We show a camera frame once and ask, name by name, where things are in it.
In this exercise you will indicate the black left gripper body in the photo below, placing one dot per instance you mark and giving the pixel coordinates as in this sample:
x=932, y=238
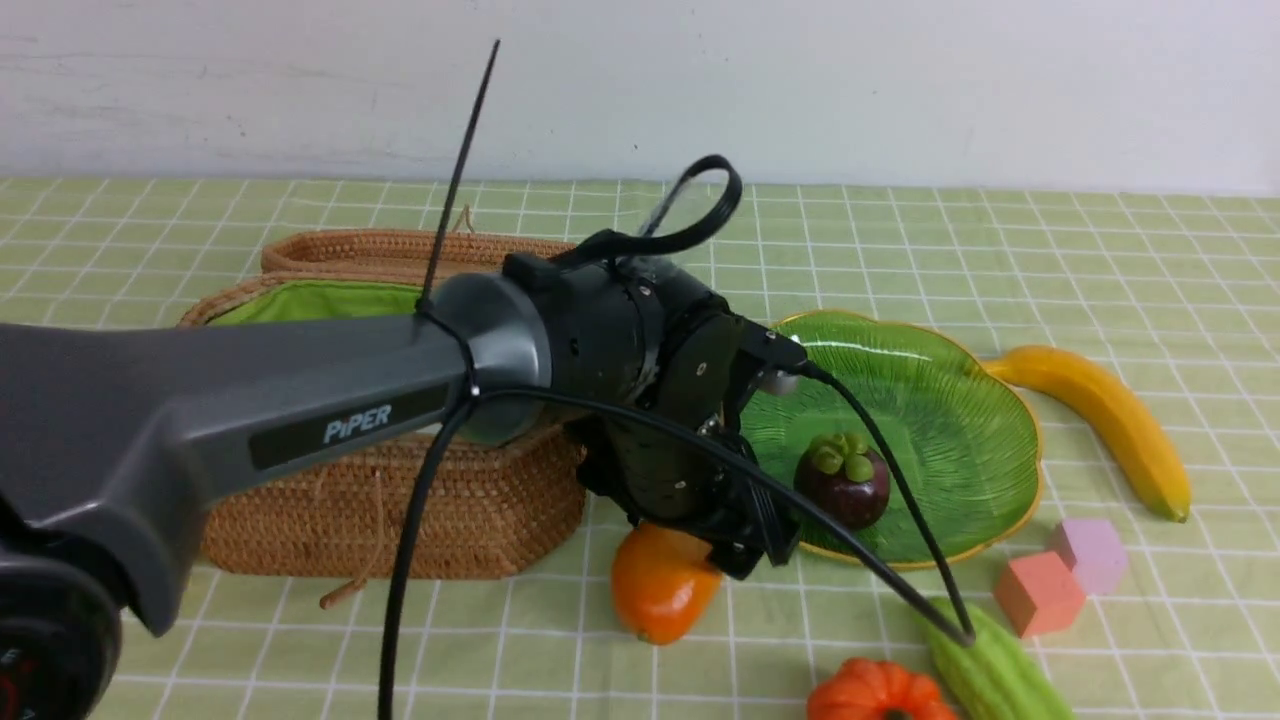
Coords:
x=656, y=478

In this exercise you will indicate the orange toy mango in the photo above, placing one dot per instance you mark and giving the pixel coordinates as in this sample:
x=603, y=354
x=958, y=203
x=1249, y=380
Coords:
x=662, y=582

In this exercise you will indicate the purple toy mangosteen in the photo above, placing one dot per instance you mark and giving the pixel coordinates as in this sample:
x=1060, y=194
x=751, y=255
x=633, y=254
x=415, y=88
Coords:
x=845, y=476

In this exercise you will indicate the yellow toy banana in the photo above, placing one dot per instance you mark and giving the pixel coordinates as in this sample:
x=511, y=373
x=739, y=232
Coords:
x=1134, y=437

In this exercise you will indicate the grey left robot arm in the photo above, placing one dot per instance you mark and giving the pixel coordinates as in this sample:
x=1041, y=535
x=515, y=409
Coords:
x=116, y=445

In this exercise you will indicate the woven wicker basket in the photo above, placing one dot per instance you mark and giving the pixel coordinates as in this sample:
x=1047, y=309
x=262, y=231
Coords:
x=491, y=512

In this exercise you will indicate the orange toy pumpkin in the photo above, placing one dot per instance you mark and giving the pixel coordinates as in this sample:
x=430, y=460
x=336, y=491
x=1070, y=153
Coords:
x=868, y=689

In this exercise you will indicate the green glass leaf plate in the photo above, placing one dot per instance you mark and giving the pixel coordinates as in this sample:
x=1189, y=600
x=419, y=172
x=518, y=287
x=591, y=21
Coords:
x=969, y=446

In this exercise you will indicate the woven wicker basket lid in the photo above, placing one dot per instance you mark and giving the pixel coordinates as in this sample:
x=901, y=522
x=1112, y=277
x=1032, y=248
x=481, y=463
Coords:
x=400, y=256

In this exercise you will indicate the green toy chayote gourd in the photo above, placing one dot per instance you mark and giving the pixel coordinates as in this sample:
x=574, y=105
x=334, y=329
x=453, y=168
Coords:
x=994, y=677

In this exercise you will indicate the orange foam cube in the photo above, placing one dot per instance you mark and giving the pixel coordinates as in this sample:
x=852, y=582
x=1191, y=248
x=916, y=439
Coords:
x=1039, y=594

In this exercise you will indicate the pink foam cube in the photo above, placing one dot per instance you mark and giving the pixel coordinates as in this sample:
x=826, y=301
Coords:
x=1093, y=551

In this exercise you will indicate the green checkered tablecloth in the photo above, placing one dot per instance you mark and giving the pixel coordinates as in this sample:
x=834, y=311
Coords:
x=1176, y=294

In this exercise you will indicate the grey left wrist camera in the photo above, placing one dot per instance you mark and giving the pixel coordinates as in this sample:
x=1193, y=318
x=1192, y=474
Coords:
x=767, y=361

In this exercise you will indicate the black cable tie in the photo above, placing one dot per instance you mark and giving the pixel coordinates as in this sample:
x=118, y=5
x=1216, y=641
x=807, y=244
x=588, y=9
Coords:
x=423, y=305

